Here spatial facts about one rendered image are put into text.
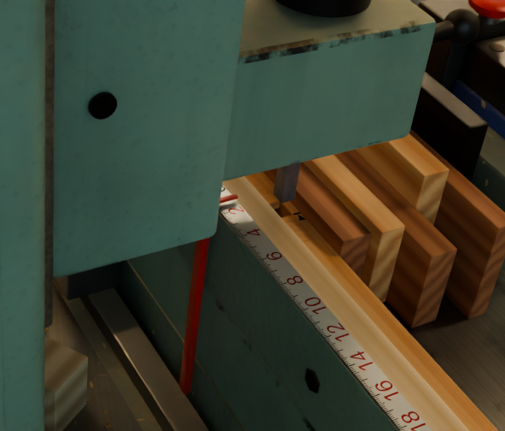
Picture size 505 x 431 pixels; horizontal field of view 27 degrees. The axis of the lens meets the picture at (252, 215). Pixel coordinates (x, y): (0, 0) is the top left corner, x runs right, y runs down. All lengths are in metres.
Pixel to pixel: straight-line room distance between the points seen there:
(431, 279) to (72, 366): 0.21
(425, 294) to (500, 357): 0.05
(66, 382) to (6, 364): 0.22
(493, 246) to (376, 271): 0.06
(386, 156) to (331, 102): 0.10
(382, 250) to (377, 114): 0.08
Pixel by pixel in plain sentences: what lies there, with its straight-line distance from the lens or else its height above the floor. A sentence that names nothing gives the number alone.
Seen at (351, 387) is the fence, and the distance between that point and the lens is 0.50.
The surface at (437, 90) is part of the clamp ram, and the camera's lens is 0.63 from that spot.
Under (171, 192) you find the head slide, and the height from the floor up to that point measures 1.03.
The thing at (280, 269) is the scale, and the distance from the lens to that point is 0.54.
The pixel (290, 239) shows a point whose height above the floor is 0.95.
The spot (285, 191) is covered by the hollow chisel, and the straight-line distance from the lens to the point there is 0.59.
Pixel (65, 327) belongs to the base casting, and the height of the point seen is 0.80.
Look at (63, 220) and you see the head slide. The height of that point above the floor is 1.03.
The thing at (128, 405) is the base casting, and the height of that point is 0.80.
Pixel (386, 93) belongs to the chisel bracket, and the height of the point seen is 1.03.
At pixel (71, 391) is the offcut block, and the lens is 0.64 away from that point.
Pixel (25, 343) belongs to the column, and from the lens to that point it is 0.41.
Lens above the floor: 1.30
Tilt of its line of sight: 38 degrees down
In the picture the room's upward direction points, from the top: 9 degrees clockwise
